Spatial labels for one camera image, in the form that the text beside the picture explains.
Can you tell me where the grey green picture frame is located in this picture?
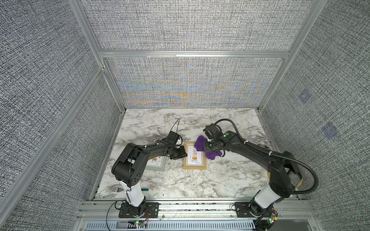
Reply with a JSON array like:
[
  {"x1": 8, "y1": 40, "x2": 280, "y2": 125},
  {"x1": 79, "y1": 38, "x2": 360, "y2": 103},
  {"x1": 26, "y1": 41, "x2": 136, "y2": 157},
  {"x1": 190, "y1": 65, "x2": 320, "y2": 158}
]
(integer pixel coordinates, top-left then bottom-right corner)
[{"x1": 145, "y1": 157, "x2": 167, "y2": 171}]

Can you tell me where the purple cloth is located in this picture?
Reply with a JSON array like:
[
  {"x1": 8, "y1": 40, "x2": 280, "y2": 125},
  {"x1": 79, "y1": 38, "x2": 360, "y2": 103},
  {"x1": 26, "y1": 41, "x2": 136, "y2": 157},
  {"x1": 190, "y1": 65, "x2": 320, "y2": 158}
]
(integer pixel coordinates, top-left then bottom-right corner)
[{"x1": 194, "y1": 136, "x2": 223, "y2": 160}]

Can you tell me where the light wooden picture frame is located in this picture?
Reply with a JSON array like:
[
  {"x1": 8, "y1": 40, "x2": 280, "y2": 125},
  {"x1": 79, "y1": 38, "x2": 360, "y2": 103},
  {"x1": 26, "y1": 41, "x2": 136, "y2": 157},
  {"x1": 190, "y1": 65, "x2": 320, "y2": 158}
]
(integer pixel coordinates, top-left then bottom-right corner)
[{"x1": 183, "y1": 141, "x2": 207, "y2": 170}]

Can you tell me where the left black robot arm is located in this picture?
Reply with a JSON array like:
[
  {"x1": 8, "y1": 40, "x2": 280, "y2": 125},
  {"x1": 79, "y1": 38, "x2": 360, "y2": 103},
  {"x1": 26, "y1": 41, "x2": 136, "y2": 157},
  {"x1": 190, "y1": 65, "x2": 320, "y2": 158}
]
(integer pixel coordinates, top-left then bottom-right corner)
[{"x1": 111, "y1": 139, "x2": 188, "y2": 217}]

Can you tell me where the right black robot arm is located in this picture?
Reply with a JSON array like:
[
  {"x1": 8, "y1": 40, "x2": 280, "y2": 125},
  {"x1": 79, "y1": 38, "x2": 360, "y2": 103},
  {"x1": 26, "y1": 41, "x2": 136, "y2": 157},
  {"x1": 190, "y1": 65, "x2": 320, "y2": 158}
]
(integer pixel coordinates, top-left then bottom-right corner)
[{"x1": 203, "y1": 124, "x2": 302, "y2": 217}]

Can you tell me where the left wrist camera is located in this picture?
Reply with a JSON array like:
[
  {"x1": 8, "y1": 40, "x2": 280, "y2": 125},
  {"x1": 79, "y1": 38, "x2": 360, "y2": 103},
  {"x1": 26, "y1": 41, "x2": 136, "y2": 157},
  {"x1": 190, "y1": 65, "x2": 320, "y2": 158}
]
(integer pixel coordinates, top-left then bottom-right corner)
[{"x1": 166, "y1": 131, "x2": 180, "y2": 144}]

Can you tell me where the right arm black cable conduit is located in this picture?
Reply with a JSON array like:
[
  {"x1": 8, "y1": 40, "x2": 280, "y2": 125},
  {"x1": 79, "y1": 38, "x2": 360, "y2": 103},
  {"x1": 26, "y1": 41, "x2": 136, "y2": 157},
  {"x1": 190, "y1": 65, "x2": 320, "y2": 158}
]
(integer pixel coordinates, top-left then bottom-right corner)
[{"x1": 213, "y1": 118, "x2": 319, "y2": 194}]

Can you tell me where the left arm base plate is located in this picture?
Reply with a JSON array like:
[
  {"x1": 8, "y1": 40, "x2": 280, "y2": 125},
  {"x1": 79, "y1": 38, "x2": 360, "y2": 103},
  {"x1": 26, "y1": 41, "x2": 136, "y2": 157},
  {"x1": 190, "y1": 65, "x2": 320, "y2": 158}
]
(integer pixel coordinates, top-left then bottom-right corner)
[{"x1": 119, "y1": 202, "x2": 160, "y2": 218}]

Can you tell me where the green handled fork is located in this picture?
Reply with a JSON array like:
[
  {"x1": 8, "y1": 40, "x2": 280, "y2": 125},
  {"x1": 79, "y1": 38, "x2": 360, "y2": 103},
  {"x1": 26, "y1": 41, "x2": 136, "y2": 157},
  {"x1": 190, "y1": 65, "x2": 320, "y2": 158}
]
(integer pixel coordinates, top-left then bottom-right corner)
[{"x1": 109, "y1": 187, "x2": 149, "y2": 193}]

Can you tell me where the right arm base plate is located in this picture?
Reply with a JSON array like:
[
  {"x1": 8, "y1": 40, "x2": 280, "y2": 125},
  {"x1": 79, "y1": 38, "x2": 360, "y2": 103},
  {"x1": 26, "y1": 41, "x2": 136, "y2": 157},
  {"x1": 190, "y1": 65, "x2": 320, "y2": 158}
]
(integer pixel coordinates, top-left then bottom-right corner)
[{"x1": 232, "y1": 202, "x2": 258, "y2": 218}]

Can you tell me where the aluminium front rail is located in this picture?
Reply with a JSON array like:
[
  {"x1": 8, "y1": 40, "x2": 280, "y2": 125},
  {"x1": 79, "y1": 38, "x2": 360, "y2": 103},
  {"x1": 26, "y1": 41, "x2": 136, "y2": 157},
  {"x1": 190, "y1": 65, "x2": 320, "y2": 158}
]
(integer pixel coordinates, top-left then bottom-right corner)
[{"x1": 77, "y1": 198, "x2": 319, "y2": 221}]

